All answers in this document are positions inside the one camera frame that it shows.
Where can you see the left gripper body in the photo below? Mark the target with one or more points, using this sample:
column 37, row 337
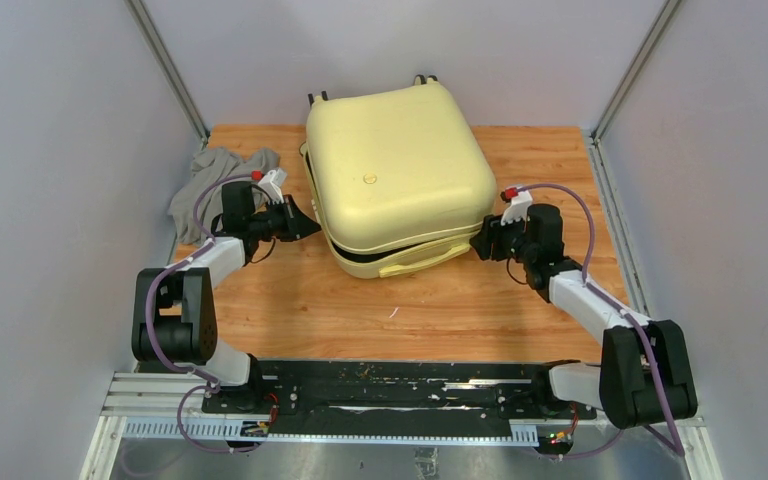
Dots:
column 270, row 223

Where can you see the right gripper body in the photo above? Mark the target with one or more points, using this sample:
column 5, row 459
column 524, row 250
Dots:
column 517, row 245

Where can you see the cream suitcase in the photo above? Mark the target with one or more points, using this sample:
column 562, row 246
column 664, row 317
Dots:
column 399, row 182

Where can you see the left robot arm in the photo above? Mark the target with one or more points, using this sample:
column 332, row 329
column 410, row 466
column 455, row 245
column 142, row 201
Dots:
column 175, row 320

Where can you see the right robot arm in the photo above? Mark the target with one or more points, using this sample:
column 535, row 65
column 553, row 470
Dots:
column 644, row 375

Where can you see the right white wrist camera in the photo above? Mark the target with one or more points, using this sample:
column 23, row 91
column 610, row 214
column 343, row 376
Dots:
column 518, row 200

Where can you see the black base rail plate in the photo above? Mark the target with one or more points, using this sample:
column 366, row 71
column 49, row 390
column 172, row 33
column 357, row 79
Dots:
column 395, row 399

